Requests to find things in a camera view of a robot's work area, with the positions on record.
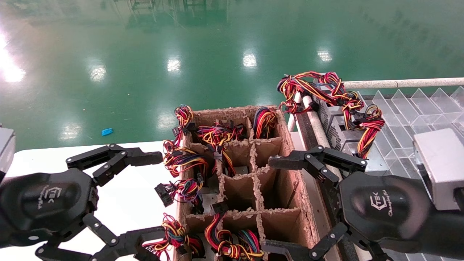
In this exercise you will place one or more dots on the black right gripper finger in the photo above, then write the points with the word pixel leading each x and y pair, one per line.
pixel 290 252
pixel 322 159

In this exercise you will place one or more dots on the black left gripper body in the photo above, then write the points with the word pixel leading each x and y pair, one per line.
pixel 43 203

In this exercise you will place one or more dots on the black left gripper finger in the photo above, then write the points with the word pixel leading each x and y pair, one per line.
pixel 123 244
pixel 116 156

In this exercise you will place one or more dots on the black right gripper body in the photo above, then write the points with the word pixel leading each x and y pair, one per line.
pixel 384 210

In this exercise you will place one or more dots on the small blue scrap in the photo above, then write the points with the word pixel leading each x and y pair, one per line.
pixel 107 132

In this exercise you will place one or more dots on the brown cardboard divider box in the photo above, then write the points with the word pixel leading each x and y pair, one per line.
pixel 275 188

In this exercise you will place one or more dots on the clear plastic divider tray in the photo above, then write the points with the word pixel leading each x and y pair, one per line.
pixel 398 119

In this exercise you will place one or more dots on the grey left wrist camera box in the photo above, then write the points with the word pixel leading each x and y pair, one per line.
pixel 6 148

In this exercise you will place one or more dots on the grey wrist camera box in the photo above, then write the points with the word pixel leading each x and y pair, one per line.
pixel 6 148
pixel 442 163

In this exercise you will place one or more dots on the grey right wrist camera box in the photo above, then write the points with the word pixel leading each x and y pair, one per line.
pixel 442 163

